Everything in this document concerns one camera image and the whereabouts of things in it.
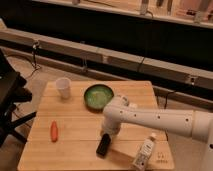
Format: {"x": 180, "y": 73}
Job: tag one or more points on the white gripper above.
{"x": 109, "y": 130}

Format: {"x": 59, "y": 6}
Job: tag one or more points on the black eraser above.
{"x": 103, "y": 146}

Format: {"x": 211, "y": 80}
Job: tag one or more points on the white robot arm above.
{"x": 189, "y": 123}

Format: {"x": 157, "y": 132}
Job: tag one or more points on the white sponge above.
{"x": 133, "y": 105}

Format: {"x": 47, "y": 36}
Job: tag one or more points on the green bowl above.
{"x": 97, "y": 96}

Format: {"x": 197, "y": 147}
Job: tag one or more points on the wooden folding table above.
{"x": 78, "y": 136}

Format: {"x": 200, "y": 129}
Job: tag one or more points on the orange carrot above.
{"x": 54, "y": 132}

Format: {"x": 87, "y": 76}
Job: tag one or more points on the white plastic cup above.
{"x": 63, "y": 87}

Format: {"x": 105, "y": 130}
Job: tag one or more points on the black stand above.
{"x": 12, "y": 90}

